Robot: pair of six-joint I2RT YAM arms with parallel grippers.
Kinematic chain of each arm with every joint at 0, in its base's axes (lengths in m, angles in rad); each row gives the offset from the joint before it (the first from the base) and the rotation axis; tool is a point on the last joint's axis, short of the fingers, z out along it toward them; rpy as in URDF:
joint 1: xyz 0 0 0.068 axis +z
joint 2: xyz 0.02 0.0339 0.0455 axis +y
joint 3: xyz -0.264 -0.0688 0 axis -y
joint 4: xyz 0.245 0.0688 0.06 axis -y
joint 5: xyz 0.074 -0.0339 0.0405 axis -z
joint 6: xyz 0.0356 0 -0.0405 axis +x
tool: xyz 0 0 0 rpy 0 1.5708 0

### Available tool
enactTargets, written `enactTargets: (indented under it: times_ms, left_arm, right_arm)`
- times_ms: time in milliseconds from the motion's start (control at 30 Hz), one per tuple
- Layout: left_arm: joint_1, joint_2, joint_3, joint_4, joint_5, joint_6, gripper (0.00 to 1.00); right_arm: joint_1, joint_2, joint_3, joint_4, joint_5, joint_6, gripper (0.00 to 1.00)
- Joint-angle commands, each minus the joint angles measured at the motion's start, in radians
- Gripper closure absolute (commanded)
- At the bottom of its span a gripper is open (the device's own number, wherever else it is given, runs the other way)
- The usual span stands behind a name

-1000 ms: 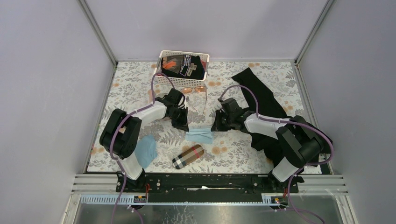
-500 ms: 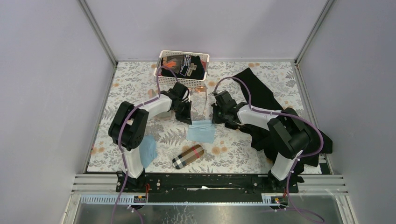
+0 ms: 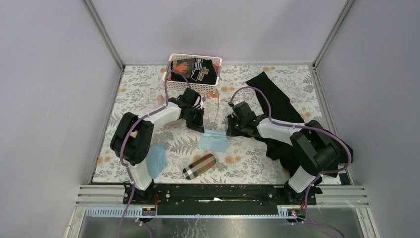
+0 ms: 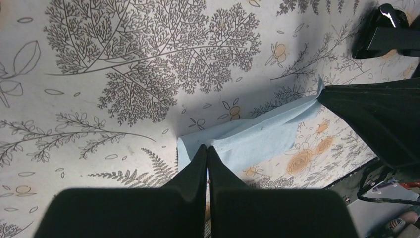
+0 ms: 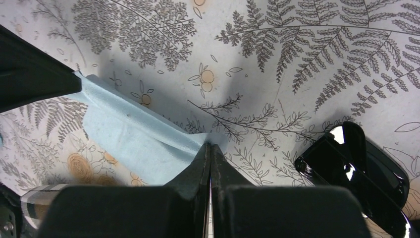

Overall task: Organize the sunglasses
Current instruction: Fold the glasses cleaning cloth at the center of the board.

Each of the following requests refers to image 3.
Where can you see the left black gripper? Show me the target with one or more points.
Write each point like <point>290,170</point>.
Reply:
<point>197,125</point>

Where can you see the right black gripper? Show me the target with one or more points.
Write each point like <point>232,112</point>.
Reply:
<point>231,132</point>

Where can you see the blue cleaning cloth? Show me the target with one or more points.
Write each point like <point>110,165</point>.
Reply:
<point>213,140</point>
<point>156,160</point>

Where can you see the pink glasses case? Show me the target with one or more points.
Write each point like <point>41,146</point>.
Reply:
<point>161,100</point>

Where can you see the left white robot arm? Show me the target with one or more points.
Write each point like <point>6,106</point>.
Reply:
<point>132,138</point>

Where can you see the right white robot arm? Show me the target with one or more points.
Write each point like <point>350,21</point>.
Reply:
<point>306,145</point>

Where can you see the orange lens sunglasses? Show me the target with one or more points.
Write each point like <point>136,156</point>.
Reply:
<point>212,99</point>

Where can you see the white plastic basket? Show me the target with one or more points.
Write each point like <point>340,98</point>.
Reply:
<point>201,88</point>

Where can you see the black garment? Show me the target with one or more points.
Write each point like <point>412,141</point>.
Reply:
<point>277,105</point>

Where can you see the black packaged items in basket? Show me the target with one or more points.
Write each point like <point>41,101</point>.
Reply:
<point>195,70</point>

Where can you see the plaid glasses case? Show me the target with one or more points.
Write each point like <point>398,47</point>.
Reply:
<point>199,166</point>

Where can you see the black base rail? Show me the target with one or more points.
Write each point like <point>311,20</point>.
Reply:
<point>210,199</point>

